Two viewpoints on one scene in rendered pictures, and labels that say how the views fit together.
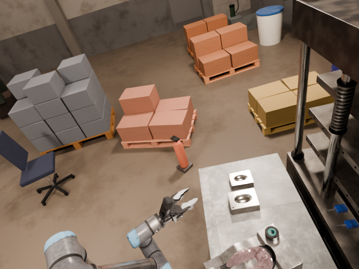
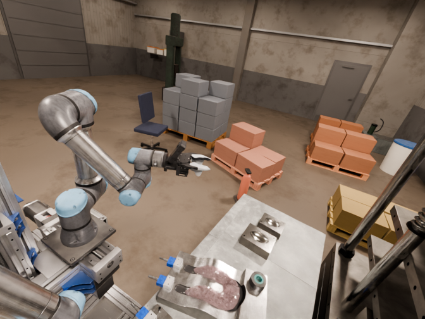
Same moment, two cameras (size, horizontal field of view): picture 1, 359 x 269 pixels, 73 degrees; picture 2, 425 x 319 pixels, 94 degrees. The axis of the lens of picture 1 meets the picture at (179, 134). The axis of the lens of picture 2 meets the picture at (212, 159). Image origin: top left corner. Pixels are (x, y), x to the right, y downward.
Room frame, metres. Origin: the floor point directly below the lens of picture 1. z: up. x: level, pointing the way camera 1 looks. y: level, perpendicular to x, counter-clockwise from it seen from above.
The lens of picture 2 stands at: (0.04, -0.24, 1.91)
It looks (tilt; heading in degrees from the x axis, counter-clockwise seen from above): 29 degrees down; 20
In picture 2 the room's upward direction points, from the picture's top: 10 degrees clockwise
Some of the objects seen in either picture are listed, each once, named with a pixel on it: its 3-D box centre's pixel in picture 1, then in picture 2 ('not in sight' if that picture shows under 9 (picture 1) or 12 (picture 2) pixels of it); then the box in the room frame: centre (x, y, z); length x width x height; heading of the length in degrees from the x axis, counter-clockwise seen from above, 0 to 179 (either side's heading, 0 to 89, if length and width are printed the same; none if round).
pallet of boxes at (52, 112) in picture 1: (64, 107); (197, 109); (4.08, 1.78, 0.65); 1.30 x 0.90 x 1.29; 89
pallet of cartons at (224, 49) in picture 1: (223, 52); (339, 149); (4.89, -1.41, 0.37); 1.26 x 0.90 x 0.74; 87
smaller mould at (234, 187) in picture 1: (241, 180); (271, 225); (1.24, -0.36, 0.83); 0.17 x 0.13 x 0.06; 81
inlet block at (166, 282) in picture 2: not in sight; (160, 280); (0.51, 0.10, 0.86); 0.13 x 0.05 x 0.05; 98
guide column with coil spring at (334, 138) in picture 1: (330, 165); (378, 273); (0.92, -0.84, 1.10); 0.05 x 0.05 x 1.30
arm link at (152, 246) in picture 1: (149, 247); (141, 177); (0.63, 0.30, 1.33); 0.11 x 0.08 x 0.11; 23
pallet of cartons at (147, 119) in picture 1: (155, 115); (249, 152); (3.35, 0.27, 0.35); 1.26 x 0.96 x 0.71; 78
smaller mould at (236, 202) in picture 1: (243, 201); (257, 240); (1.05, -0.30, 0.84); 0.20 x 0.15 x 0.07; 81
